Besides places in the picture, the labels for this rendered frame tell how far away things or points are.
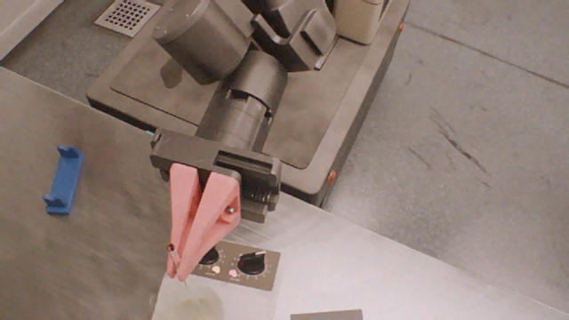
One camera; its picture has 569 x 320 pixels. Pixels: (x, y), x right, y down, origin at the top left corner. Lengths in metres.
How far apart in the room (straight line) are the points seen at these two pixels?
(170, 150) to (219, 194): 0.05
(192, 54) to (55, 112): 0.46
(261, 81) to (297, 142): 0.78
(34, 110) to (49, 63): 1.19
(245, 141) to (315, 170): 0.78
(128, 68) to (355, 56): 0.63
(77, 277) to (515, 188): 1.44
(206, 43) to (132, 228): 0.36
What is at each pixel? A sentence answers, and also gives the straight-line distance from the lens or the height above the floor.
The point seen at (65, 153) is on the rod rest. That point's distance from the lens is 0.74.
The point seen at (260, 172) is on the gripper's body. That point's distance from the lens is 0.36.
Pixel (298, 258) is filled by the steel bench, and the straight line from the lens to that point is 0.64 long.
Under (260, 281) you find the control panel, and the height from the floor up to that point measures 0.81.
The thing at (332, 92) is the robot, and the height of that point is 0.36.
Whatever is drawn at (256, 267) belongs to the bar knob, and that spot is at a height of 0.80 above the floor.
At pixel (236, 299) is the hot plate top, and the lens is 0.53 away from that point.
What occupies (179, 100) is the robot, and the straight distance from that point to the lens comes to 1.28.
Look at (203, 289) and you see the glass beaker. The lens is 0.47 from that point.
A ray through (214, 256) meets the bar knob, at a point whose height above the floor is 0.80.
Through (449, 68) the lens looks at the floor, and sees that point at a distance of 1.99.
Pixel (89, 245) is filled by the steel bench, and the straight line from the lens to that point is 0.68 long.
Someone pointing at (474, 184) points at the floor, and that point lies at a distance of 1.70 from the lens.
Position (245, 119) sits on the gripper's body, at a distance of 0.39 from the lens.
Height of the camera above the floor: 1.35
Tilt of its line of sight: 58 degrees down
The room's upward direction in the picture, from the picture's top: 6 degrees clockwise
